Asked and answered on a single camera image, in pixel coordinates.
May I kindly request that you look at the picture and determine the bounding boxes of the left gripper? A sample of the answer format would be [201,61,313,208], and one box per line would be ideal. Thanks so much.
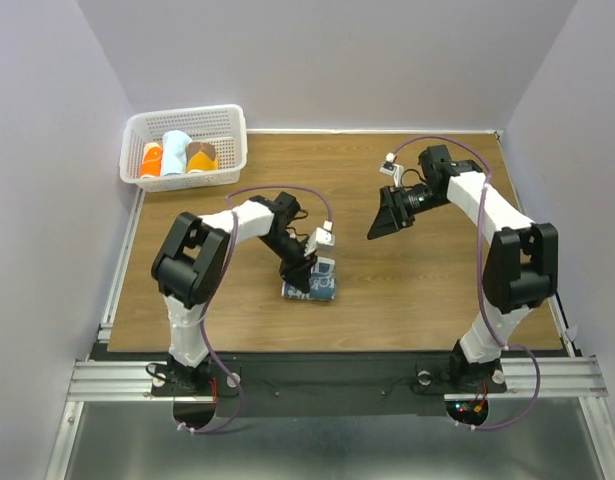
[259,231,317,295]

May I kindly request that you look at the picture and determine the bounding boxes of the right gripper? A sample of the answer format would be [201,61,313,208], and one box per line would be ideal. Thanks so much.
[366,184,447,240]

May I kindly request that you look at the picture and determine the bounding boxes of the blue white patterned towel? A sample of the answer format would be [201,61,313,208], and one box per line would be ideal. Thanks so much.
[281,257,336,302]

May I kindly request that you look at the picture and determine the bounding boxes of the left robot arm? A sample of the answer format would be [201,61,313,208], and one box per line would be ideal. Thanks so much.
[151,192,317,394]

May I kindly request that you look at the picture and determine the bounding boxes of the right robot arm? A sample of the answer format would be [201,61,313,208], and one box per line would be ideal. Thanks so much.
[367,145,558,390]

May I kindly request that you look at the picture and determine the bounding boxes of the yellow brown rolled towel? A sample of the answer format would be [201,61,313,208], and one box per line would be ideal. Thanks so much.
[185,141,218,174]

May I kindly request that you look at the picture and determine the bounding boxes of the white plastic basket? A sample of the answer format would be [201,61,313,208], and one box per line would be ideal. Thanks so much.
[119,104,248,192]

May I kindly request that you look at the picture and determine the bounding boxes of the light blue rolled towel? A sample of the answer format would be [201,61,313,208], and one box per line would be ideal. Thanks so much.
[160,130,192,176]

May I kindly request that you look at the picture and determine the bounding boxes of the orange rolled towel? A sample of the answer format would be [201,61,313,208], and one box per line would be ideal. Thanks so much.
[139,142,163,179]

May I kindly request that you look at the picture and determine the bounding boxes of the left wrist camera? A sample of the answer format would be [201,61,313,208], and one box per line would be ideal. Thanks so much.
[304,220,336,257]

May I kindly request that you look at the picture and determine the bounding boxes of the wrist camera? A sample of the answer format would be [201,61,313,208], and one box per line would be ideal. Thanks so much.
[379,152,405,188]
[304,220,336,257]

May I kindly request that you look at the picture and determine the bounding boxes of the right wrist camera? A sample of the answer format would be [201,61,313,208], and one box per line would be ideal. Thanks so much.
[379,152,405,188]

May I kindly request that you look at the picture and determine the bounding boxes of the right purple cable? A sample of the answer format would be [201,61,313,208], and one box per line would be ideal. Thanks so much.
[384,135,542,431]

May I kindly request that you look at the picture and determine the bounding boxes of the purple cable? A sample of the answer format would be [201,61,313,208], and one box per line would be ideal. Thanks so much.
[384,135,542,431]
[174,184,337,436]

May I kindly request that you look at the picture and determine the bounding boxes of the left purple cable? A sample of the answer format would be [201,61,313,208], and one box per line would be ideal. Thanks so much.
[174,184,337,436]

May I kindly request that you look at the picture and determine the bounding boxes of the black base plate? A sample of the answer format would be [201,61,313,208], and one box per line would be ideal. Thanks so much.
[150,351,508,419]

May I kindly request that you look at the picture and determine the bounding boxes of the aluminium frame rail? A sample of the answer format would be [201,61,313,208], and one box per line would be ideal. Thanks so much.
[46,193,615,479]

